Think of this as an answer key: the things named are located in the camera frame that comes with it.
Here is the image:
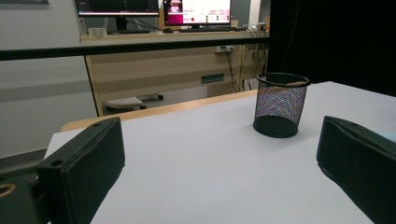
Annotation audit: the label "light wooden office desk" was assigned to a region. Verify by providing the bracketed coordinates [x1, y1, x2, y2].
[79, 30, 271, 117]

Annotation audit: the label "black horizontal frame bar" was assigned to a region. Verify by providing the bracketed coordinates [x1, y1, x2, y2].
[0, 36, 271, 62]

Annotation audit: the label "black keyboard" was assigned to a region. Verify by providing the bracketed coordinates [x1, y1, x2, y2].
[178, 26, 233, 34]

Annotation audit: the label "black mesh pen holder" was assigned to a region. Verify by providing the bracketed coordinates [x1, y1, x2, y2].
[252, 72, 312, 139]

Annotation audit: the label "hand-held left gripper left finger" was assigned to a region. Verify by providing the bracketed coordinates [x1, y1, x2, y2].
[35, 117, 126, 224]

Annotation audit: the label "white power strip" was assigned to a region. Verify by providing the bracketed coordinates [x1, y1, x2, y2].
[214, 45, 236, 54]

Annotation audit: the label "dark computer monitor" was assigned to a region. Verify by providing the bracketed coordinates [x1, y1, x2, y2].
[74, 0, 161, 32]

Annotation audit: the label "black curtain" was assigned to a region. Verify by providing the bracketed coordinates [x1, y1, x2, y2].
[266, 0, 396, 97]

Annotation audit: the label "computer monitor with pink screen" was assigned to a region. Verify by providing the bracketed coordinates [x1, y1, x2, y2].
[163, 0, 233, 29]

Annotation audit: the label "white chair base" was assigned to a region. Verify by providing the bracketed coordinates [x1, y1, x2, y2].
[104, 93, 165, 112]

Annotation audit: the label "black cables under desk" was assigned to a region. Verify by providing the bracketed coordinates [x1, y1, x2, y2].
[221, 46, 269, 93]

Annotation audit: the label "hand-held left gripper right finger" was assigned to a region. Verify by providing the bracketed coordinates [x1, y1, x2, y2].
[316, 115, 396, 224]

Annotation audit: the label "white tape roll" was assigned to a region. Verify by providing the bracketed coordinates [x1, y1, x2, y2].
[88, 27, 108, 38]

